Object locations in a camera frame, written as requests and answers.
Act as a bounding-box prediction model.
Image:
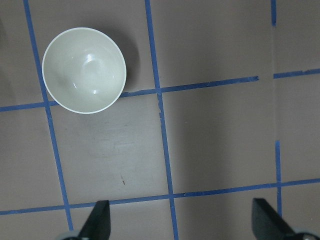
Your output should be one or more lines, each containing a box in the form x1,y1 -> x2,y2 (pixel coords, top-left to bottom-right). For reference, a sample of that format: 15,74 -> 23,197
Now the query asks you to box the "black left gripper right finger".
251,198 -> 296,240

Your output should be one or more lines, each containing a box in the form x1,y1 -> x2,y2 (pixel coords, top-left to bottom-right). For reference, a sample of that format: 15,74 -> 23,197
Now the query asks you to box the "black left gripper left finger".
77,200 -> 111,240

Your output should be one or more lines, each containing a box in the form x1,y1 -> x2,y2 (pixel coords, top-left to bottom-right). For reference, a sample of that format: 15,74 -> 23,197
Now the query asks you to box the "white ceramic bowl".
41,27 -> 127,115

